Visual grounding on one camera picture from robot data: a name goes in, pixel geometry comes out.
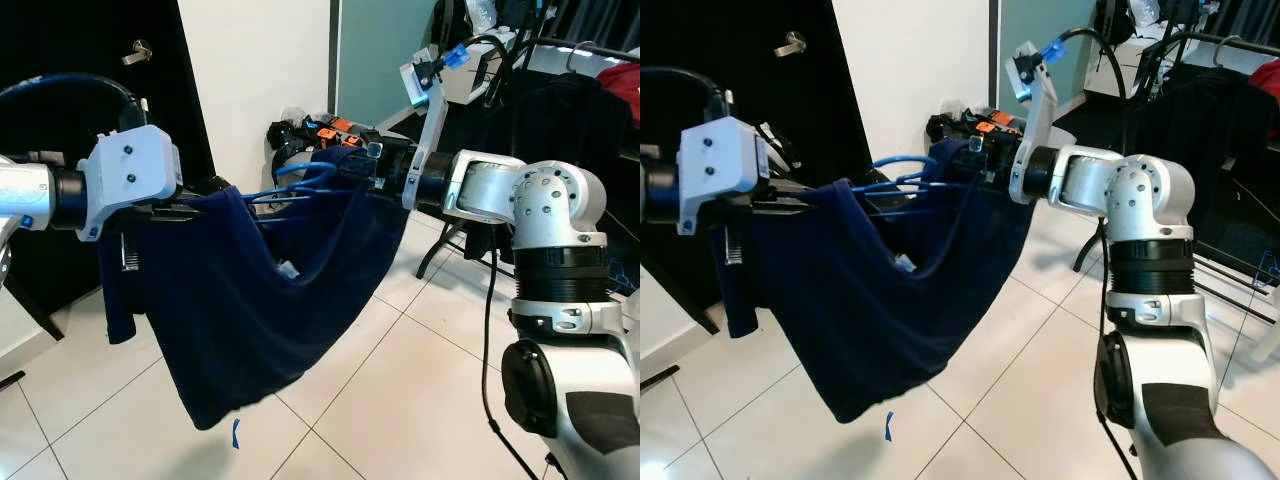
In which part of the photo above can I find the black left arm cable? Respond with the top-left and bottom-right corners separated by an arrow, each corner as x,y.
640,65 -> 733,127
0,72 -> 151,136

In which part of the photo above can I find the dark navy garment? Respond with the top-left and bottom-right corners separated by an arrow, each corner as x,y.
98,145 -> 411,431
715,140 -> 1037,424

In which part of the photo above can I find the dark hanging garment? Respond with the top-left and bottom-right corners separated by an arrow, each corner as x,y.
480,72 -> 633,231
1130,68 -> 1247,201

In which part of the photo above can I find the black metal clothes rack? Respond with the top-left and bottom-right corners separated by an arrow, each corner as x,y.
1075,28 -> 1280,336
415,30 -> 641,301

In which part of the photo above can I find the black door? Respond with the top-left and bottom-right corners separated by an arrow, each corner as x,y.
0,0 -> 217,341
640,0 -> 863,336

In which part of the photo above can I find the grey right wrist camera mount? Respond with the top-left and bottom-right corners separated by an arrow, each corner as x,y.
1008,40 -> 1060,207
400,45 -> 452,212

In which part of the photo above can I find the red hanging garment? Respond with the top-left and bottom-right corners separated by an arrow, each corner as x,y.
598,60 -> 641,127
1250,58 -> 1280,113

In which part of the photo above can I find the blue plastic clothes hanger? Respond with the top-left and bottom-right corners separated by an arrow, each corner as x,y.
855,152 -> 977,203
240,158 -> 371,207

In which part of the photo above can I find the grey upholstered bench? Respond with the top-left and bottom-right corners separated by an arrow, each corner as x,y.
270,125 -> 441,223

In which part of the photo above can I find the white machine box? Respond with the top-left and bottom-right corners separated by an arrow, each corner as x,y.
440,40 -> 523,107
1085,30 -> 1161,97

